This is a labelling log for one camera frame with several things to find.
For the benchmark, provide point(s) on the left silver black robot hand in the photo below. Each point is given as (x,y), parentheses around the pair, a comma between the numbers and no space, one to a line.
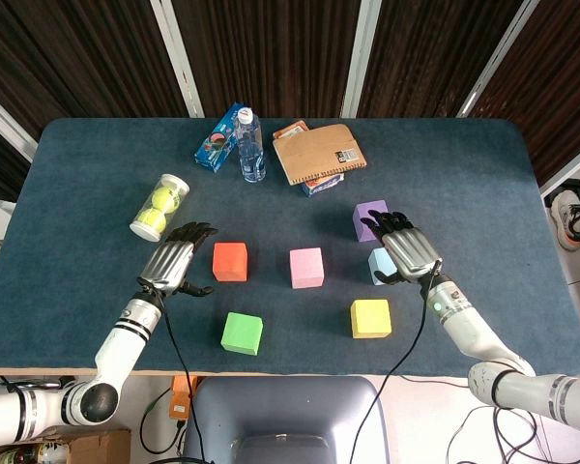
(169,261)

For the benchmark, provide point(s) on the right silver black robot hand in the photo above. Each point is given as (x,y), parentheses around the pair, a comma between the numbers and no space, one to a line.
(411,251)

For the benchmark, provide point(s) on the light blue foam cube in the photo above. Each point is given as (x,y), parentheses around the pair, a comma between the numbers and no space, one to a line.
(379,263)

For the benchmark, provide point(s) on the purple foam cube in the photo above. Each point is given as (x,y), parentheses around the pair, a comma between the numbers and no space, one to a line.
(369,209)

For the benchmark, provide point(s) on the red foam cube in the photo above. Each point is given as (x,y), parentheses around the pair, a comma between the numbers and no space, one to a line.
(229,261)

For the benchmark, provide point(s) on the green foam cube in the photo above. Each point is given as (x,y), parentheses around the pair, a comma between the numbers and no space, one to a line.
(241,333)

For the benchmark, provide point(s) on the pink foam cube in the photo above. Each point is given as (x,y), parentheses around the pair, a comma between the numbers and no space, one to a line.
(307,268)

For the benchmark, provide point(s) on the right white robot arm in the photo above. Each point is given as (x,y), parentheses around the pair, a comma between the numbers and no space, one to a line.
(464,324)

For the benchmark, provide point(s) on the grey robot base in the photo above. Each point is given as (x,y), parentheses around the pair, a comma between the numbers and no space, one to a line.
(285,411)

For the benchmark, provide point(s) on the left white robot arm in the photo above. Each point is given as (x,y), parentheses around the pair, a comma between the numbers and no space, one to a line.
(121,338)

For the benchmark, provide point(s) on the clear tennis ball tube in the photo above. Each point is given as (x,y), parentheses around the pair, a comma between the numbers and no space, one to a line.
(147,232)

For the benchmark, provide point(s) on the yellow tennis ball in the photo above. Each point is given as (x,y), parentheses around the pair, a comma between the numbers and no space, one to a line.
(152,220)
(165,199)

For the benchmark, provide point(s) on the blue felt table cloth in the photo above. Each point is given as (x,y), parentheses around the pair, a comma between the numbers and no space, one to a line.
(101,270)

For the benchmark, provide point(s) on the yellow foam cube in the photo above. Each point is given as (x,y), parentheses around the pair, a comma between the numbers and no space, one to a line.
(370,319)

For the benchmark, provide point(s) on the blue white card box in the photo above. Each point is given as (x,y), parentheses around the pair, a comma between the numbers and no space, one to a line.
(324,184)

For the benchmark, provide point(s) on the blue cookie box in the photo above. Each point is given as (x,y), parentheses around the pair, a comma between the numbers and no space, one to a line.
(215,145)

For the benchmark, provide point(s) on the clear plastic water bottle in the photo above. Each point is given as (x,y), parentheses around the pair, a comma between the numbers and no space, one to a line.
(250,150)

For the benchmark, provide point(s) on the brown cardboard package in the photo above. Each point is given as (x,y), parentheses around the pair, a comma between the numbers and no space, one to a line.
(314,152)

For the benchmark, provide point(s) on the orange device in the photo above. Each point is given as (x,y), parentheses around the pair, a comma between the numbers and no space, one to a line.
(179,406)

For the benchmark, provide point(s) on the white orange sneaker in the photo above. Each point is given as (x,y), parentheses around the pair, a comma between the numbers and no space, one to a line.
(565,217)

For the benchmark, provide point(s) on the orange paper packet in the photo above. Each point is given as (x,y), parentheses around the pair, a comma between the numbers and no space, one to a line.
(290,129)

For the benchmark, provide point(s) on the chrome metal bar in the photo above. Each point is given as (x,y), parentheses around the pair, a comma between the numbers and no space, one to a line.
(38,384)

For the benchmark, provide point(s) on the brown cardboard box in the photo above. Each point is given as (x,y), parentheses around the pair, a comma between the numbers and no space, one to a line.
(101,447)

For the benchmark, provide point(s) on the glass bottle yellow label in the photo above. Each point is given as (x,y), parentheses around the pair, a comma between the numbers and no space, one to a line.
(34,454)

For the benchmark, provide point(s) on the white metal frame beam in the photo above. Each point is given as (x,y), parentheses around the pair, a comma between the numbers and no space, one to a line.
(5,125)
(572,171)

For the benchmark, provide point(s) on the white metal frame post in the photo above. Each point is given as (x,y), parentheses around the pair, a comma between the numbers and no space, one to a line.
(493,63)
(360,58)
(179,63)

